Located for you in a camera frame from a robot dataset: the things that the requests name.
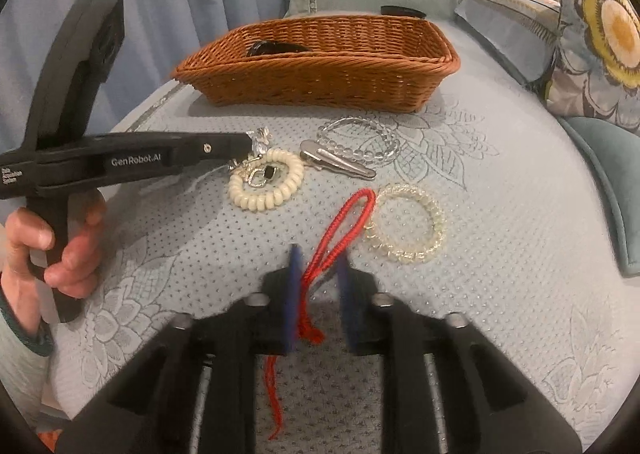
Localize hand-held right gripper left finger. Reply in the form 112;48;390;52
57;244;306;454

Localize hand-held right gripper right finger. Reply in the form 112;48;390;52
336;254;583;454

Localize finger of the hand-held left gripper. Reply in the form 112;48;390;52
175;131;252;171

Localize red braided cord bracelet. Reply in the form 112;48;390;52
265;188;377;440

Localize silver crystal charm jewelry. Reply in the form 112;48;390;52
227;128;282;189

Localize brown wicker basket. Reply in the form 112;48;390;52
173;15;461;113

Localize person's left forearm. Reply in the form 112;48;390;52
0;291;56;435

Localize person's left hand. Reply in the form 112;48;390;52
0;193;108;332

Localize black hair clip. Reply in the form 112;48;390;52
248;40;313;58

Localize silver metal hair clip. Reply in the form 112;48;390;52
300;140;377;179

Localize light blue quilted sofa cover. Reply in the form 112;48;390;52
45;11;640;454

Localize teal seat cushion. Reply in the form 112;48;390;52
560;116;640;277

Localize striped grey cushion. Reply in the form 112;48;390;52
455;0;563;94

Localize floral print pillow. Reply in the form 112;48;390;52
545;0;640;135

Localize cream spiral hair tie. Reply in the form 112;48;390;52
228;148;306;211

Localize clear bead bracelet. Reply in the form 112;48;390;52
316;117;401;165

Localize clear spiral hair tie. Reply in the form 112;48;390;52
362;184;446;265

